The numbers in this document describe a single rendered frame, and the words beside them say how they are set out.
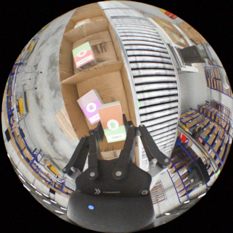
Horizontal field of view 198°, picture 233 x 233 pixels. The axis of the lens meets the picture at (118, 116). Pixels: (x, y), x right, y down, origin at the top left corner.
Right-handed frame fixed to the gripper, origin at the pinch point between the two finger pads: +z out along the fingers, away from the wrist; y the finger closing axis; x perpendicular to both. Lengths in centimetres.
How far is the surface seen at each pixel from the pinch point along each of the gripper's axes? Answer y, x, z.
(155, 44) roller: 50, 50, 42
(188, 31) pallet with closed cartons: 385, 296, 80
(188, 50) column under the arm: 87, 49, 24
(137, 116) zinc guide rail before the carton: 12.5, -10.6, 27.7
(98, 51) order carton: -2.3, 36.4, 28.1
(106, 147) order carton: -8.8, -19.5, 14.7
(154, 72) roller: 37, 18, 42
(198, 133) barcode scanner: 68, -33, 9
